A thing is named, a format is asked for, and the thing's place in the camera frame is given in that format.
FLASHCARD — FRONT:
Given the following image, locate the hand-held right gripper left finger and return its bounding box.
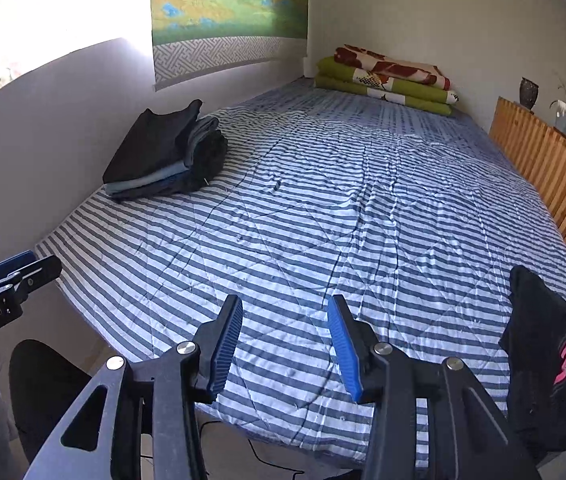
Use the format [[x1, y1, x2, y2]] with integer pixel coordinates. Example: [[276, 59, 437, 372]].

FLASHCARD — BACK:
[[28, 294, 244, 480]]

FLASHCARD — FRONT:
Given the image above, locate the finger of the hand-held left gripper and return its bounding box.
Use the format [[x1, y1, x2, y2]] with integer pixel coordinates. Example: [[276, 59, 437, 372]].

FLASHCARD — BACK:
[[0, 255, 64, 311], [0, 251, 38, 281]]

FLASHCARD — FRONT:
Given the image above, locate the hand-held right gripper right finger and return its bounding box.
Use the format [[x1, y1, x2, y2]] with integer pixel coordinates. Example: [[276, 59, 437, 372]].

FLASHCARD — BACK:
[[326, 294, 544, 480]]

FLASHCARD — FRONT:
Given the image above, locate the blue white striped bed quilt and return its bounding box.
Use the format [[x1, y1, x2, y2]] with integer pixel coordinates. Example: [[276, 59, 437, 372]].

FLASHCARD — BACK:
[[35, 77, 566, 461]]

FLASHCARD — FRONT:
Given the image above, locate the dark folded garment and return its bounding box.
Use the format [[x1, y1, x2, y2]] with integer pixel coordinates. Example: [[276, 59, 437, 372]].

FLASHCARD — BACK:
[[133, 135, 230, 200]]

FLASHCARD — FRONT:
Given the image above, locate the black cloth with pink mark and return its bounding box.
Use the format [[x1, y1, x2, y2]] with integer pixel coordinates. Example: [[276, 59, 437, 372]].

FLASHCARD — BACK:
[[499, 265, 566, 452]]

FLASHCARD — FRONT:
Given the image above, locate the green floral folded blanket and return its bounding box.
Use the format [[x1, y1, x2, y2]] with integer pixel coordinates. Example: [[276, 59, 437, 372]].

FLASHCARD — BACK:
[[314, 44, 460, 117]]

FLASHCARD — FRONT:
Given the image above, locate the dark ceramic vase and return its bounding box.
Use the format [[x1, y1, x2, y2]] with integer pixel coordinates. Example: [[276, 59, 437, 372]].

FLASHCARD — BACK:
[[519, 76, 540, 111]]

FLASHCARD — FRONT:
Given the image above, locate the black cable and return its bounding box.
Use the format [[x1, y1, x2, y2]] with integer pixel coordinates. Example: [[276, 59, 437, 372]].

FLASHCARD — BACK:
[[198, 417, 308, 478]]

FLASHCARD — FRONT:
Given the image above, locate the wooden slatted bed rail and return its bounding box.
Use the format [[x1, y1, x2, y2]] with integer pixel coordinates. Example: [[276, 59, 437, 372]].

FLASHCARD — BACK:
[[488, 96, 566, 336]]

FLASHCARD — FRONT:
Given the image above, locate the patterned wall hanging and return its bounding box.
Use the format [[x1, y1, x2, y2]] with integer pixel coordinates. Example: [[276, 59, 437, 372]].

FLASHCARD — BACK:
[[150, 0, 310, 92]]

